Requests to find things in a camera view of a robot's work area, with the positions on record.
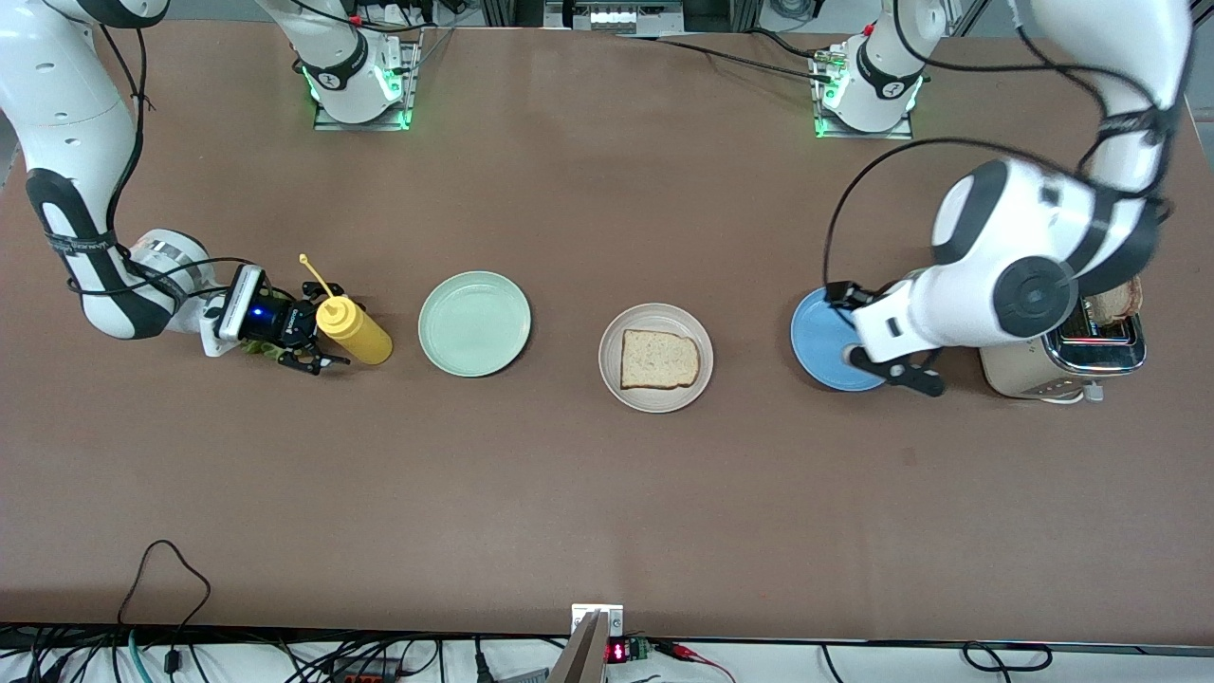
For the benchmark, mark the square white bread slice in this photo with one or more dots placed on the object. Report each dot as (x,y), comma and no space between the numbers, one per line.
(659,360)

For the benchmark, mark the green lettuce leaf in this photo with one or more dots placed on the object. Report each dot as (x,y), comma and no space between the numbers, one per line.
(258,349)

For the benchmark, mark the red LED display board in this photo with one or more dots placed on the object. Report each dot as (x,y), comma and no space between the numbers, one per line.
(616,653)

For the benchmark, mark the beige chrome toaster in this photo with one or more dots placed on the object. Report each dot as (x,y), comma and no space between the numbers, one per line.
(1110,356)

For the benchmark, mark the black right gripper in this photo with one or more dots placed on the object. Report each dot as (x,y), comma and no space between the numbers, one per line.
(286,323)

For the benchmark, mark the grey lit device box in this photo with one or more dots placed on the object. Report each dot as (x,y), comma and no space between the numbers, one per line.
(612,17)

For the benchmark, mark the beige plate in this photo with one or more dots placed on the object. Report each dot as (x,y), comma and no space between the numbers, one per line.
(654,315)

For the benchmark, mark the round-topped bread slice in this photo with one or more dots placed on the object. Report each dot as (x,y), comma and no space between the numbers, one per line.
(1119,302)

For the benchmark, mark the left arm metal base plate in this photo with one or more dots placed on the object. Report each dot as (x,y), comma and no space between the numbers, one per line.
(868,136)

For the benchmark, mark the grey metal mount beam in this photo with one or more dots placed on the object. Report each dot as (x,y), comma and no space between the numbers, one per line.
(580,659)

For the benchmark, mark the yellow squeeze bottle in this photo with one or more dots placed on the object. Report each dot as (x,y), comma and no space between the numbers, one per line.
(356,332)

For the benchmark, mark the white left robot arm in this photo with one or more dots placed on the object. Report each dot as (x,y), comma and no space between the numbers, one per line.
(1043,209)

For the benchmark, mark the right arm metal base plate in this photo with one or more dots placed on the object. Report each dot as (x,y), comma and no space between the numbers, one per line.
(411,85)

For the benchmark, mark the blue plate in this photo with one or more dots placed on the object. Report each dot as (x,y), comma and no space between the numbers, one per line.
(816,341)

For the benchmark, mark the pale green plate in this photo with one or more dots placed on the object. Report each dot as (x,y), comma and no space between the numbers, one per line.
(474,323)

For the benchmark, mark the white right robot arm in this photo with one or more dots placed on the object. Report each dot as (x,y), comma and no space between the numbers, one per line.
(66,114)

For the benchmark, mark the small silver metal bracket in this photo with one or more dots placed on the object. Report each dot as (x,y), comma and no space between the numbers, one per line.
(615,621)

